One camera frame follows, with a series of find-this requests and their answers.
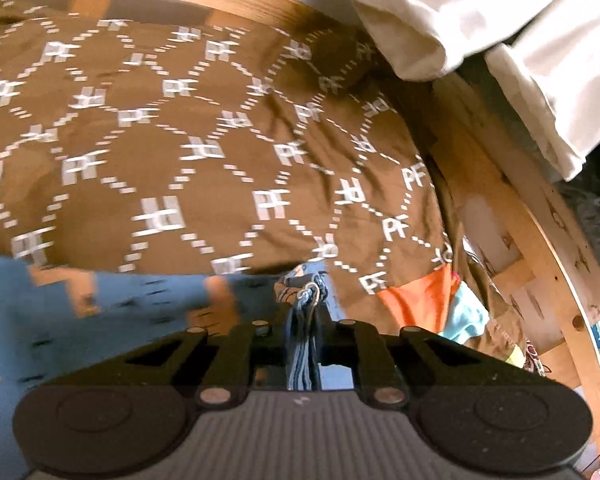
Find multicolour striped bedsheet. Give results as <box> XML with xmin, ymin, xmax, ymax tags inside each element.
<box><xmin>377</xmin><ymin>264</ymin><xmax>527</xmax><ymax>368</ymax></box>

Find blue orange patterned pants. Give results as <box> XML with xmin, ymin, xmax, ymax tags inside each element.
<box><xmin>0</xmin><ymin>250</ymin><xmax>357</xmax><ymax>480</ymax></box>

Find brown PF patterned blanket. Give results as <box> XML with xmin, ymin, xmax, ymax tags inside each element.
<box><xmin>0</xmin><ymin>0</ymin><xmax>527</xmax><ymax>361</ymax></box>

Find wooden bed frame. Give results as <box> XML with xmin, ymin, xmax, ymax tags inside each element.
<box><xmin>18</xmin><ymin>0</ymin><xmax>600</xmax><ymax>460</ymax></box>

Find white hanging garment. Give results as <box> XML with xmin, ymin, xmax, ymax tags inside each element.
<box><xmin>352</xmin><ymin>0</ymin><xmax>600</xmax><ymax>181</ymax></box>

